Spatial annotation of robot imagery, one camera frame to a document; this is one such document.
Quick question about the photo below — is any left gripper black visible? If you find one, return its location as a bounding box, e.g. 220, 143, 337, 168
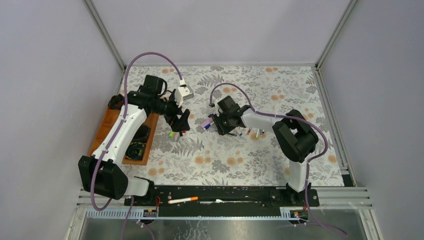
150, 91, 190, 132

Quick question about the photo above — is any orange cap white marker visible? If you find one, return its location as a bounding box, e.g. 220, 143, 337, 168
167, 196, 199, 205

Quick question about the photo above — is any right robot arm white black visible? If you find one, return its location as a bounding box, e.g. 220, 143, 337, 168
209, 95, 319, 206

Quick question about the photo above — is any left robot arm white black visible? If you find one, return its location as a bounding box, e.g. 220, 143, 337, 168
78, 75, 191, 206

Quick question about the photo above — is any pink highlighter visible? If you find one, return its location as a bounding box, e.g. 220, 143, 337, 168
200, 117, 214, 129

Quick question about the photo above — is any wooden compartment tray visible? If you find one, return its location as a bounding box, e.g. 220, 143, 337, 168
88, 104, 159, 167

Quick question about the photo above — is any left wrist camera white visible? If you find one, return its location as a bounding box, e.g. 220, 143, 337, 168
174, 79, 194, 107

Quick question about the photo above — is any black cable bundle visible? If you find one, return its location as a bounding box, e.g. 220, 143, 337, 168
107, 94, 126, 110

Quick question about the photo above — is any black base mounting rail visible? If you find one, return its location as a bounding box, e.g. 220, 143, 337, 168
133, 185, 320, 218

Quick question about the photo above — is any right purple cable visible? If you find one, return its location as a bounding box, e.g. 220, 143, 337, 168
209, 82, 349, 240

